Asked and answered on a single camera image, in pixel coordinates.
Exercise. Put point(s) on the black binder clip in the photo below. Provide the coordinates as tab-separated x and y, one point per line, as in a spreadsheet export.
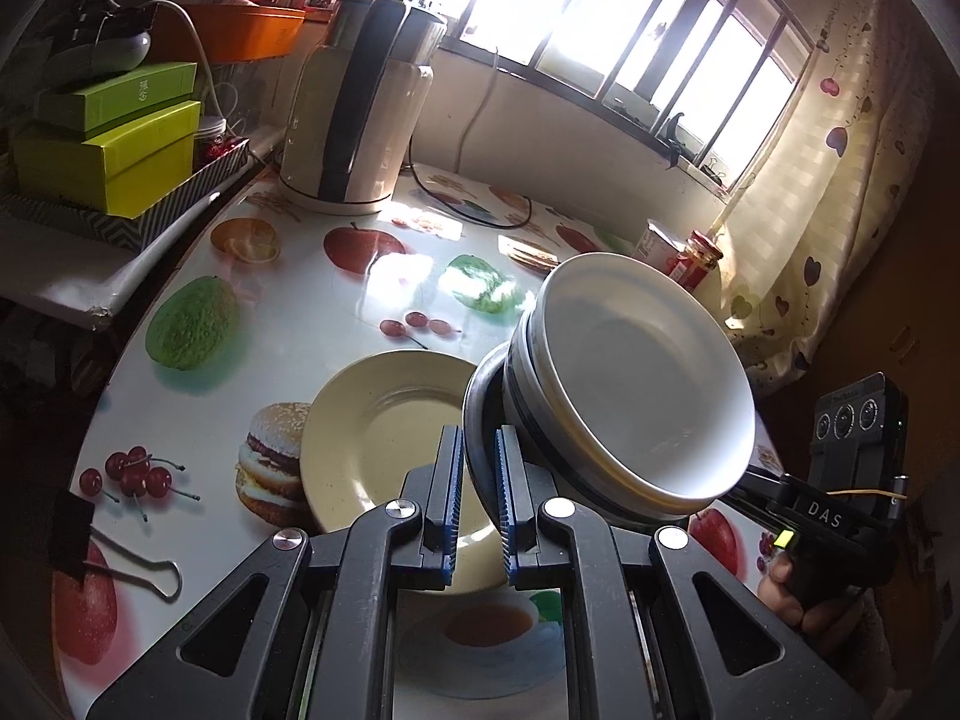
75	532

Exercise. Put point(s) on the cream plate with brown pattern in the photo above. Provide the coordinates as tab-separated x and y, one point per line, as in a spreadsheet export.
375	435

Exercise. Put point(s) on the dark green box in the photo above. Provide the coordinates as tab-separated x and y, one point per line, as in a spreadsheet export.
120	94

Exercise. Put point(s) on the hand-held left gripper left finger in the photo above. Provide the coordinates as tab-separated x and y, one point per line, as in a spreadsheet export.
450	502

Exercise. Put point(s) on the white plastic cup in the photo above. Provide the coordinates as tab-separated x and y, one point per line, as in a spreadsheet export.
656	244

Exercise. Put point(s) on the small silver binder clip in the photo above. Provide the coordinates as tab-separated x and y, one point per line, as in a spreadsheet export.
716	169

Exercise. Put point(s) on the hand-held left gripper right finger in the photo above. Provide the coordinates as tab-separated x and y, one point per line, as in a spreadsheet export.
508	510

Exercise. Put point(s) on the window with metal bars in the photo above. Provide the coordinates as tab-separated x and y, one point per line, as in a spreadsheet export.
600	22

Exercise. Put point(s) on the lime green box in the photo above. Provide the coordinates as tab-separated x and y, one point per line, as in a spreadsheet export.
112	161

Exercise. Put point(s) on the black curved ornament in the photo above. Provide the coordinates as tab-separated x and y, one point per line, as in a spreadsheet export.
673	139

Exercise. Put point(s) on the small white-lidded jar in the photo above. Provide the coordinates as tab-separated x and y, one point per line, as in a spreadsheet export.
210	139

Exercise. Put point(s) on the printed food tablecloth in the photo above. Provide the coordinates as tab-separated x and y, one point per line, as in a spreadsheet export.
300	300

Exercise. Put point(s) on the white black electric kettle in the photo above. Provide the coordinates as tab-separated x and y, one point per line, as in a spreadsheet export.
352	105

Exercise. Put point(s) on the red-lidded sauce jar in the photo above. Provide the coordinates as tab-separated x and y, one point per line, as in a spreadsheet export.
694	262

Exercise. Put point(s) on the person's right hand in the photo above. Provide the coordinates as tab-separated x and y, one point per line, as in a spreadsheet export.
787	600

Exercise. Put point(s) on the stainless steel bowl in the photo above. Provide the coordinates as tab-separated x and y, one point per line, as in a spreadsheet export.
480	427

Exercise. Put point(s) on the cream heart-print curtain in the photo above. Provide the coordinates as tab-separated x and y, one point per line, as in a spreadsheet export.
832	165

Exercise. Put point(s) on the white side shelf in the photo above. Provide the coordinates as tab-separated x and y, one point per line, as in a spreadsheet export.
75	277

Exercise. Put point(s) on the white blue-banded ceramic bowl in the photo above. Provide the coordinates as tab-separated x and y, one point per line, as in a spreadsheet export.
523	390
645	390

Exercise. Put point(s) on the zigzag patterned tray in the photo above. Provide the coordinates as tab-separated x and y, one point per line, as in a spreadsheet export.
172	202

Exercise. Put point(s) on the orange box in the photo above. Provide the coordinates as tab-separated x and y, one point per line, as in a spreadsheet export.
240	34

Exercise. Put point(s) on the grey black device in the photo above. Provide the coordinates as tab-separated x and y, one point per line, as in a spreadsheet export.
97	41

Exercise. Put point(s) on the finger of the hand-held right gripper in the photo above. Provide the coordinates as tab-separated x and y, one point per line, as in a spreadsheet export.
761	489

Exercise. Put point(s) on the person's right forearm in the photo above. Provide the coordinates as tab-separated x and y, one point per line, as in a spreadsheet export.
862	622

